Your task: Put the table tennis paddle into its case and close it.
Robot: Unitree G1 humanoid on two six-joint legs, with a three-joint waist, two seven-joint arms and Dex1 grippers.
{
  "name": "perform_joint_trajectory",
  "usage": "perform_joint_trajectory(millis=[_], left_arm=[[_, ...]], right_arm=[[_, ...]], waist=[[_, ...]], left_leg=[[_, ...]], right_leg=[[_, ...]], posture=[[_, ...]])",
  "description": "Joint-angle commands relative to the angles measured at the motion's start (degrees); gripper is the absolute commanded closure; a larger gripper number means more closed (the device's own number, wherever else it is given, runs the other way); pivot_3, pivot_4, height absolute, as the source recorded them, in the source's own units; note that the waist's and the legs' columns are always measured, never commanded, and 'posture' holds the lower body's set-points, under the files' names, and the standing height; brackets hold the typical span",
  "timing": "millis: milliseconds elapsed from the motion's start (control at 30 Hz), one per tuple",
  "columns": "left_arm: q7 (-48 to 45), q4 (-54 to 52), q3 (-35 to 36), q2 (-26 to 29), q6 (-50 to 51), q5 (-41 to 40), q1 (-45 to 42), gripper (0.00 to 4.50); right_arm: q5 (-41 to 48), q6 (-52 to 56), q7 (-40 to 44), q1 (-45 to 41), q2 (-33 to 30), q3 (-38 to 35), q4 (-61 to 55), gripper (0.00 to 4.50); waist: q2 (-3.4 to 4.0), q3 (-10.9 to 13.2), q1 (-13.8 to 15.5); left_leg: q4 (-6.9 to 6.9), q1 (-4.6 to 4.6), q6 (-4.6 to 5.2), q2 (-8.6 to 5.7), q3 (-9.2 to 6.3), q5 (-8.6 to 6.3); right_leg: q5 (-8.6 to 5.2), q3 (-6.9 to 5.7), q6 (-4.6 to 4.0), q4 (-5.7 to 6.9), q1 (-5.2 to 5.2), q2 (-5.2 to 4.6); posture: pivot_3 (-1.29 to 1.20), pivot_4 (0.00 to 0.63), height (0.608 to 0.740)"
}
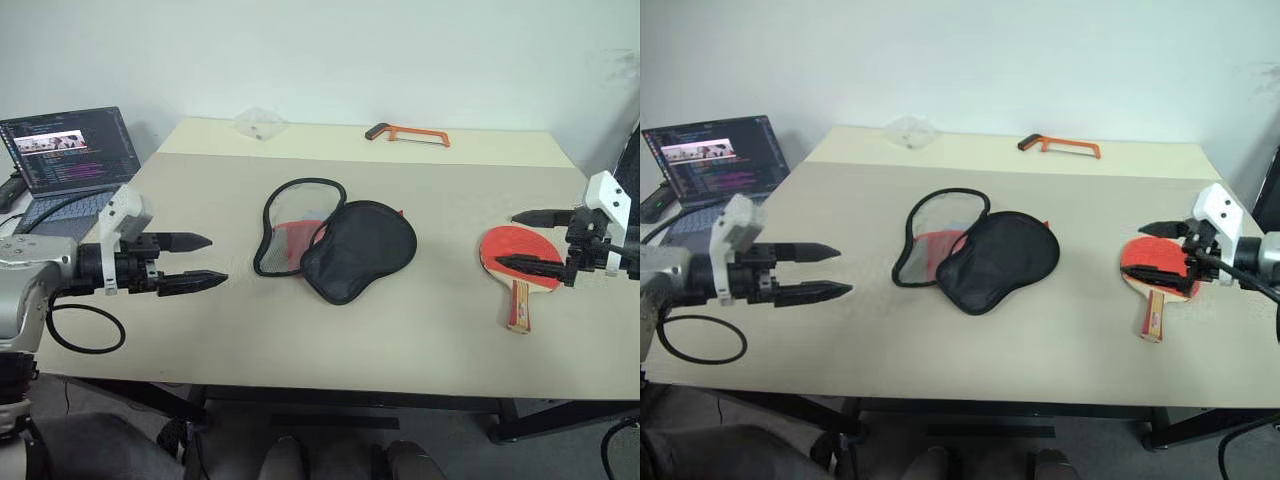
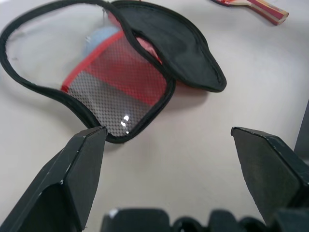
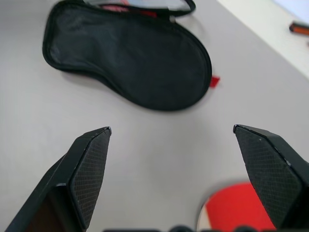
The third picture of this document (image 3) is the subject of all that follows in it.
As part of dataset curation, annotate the red round object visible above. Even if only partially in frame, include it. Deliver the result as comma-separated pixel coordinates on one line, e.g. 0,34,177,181
197,180,278,232

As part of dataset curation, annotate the orange and black hacksaw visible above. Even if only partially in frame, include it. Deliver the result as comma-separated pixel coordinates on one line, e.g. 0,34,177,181
289,21,309,37

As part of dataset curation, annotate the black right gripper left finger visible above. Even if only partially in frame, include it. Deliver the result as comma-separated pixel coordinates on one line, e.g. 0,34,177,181
0,126,113,232

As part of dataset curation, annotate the black and red paddle case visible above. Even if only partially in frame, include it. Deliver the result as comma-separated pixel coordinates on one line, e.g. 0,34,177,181
42,0,221,112

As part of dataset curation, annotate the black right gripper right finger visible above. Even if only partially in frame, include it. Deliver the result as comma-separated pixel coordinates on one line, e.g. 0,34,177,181
233,124,309,232

